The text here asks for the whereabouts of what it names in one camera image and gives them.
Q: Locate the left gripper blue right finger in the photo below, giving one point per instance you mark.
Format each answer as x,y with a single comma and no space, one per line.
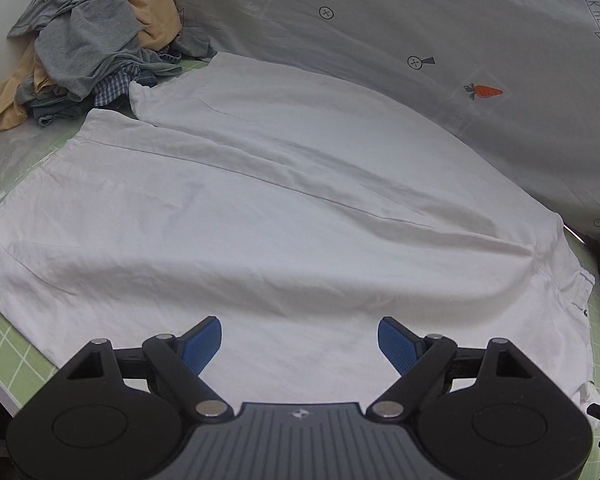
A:
421,362

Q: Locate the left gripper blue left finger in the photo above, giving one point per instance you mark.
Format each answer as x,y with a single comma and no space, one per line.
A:
176,364

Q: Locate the white trousers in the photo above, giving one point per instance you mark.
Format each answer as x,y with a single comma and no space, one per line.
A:
260,209

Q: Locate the green grid cutting mat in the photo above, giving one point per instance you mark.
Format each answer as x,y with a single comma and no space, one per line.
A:
0,329

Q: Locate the dark denim garment in pile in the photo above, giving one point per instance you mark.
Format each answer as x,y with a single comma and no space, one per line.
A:
55,110

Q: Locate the blue checked shirt in pile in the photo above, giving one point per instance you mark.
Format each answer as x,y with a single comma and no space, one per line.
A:
116,85

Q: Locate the grey printed fabric backdrop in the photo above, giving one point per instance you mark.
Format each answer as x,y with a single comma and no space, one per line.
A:
516,80

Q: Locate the tan garment in pile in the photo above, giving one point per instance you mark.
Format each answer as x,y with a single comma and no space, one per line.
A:
28,82

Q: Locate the grey t-shirt in pile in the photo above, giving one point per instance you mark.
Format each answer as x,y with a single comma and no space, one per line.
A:
79,42

